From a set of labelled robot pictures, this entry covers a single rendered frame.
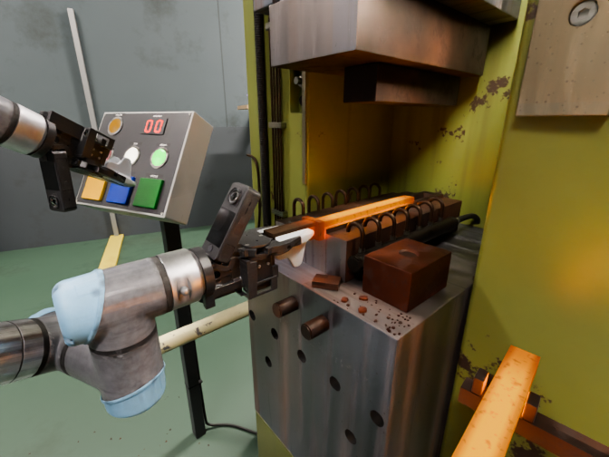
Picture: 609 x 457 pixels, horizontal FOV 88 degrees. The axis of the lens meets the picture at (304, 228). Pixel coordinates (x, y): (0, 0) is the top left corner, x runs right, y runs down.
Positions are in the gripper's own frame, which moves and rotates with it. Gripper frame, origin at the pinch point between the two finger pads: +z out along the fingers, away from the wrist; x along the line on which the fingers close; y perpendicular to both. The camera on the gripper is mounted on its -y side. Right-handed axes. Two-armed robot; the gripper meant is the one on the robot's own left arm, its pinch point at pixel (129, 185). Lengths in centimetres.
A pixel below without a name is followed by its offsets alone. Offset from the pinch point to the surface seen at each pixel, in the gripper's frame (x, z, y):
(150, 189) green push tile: -1.0, 5.0, 1.1
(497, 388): -74, -11, -19
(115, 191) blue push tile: 11.0, 5.1, -0.8
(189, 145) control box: -7.0, 7.4, 13.9
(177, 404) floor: 27, 73, -78
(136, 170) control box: 6.8, 5.8, 5.8
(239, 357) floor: 19, 103, -60
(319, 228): -48.1, 0.4, -3.5
